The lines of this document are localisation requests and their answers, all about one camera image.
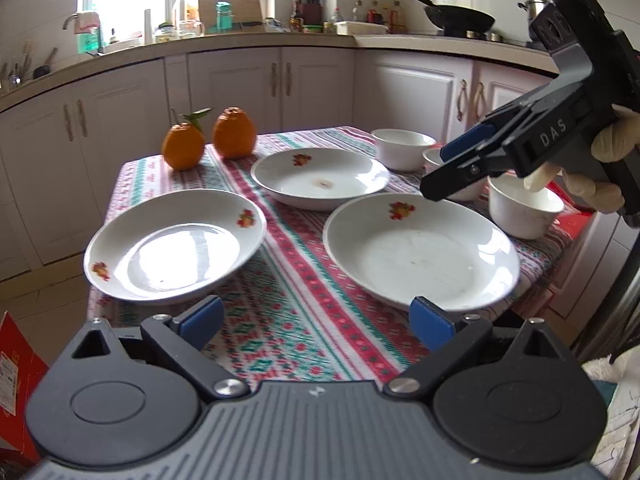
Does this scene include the knife block with knives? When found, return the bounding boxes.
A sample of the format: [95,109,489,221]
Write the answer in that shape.
[297,0,324,27]

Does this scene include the white fluffy cloth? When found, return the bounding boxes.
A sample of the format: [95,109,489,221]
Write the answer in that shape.
[585,355,640,480]

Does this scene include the orange with green leaves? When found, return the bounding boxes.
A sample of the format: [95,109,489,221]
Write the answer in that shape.
[161,107,213,171]

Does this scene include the white kitchen cabinets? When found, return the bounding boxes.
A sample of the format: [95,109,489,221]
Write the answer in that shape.
[0,45,566,281]

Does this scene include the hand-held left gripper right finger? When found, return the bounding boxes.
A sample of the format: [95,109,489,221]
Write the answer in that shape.
[382,296,576,403]

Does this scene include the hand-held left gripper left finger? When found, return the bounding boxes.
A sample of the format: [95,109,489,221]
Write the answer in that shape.
[65,295,251,403]

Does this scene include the red printed gift box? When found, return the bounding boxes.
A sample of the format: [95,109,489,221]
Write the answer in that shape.
[547,182,601,233]

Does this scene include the metal kitchen faucet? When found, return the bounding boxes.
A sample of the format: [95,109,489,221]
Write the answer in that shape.
[62,11,101,31]

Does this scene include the white ceramic bowl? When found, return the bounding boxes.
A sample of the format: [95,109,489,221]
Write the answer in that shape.
[487,175,566,240]
[371,129,437,172]
[422,147,488,202]

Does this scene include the green dish soap bottle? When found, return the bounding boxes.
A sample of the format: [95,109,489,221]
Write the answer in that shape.
[75,10,103,56]

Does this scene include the brown cardboard box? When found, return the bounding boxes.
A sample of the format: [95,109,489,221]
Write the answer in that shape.
[198,0,264,36]

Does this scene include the black wok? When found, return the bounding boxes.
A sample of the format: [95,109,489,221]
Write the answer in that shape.
[397,0,496,38]

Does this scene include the orange with pointed top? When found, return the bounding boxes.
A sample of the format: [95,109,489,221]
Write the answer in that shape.
[211,106,257,160]

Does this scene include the person's right hand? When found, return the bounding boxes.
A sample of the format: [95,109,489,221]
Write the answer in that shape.
[522,106,640,214]

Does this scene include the patterned red green tablecloth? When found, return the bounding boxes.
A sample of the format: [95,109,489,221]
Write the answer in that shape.
[87,126,571,386]

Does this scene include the red cardboard carton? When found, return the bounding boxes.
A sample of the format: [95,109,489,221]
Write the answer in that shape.
[0,310,51,466]

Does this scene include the white rectangular tray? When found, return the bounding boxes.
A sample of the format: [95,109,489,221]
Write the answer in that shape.
[336,21,388,36]

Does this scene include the steel cooking pot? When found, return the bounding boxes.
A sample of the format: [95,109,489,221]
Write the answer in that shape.
[517,0,555,43]

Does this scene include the kitchen utensils in holder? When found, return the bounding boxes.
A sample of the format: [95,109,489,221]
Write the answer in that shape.
[0,40,58,91]

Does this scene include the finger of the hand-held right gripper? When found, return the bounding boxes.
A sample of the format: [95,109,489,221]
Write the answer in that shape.
[419,144,519,204]
[440,100,533,162]

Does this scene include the white plate with flower print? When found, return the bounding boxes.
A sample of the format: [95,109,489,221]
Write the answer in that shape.
[322,192,522,313]
[250,147,391,212]
[83,189,267,306]

